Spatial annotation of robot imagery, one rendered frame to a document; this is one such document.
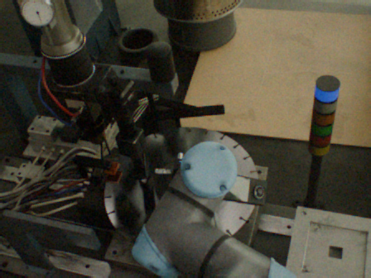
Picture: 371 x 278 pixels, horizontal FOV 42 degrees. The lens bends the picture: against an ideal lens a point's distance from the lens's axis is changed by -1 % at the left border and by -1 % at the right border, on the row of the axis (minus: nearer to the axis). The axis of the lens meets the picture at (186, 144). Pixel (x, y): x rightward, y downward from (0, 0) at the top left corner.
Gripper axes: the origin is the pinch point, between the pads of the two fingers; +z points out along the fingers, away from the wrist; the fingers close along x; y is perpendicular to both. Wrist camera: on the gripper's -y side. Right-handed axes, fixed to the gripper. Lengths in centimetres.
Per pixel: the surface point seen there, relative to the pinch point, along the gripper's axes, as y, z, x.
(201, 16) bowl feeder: 7, 41, -55
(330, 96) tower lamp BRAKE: -19.2, -12.5, -19.3
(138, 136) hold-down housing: 14.5, -9.1, -7.2
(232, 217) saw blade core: -5.7, 0.0, 4.7
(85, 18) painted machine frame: 29.1, -7.1, -29.3
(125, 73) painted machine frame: 22.2, 12.8, -25.3
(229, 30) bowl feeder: -3, 54, -58
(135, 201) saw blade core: 14.3, 5.2, 4.3
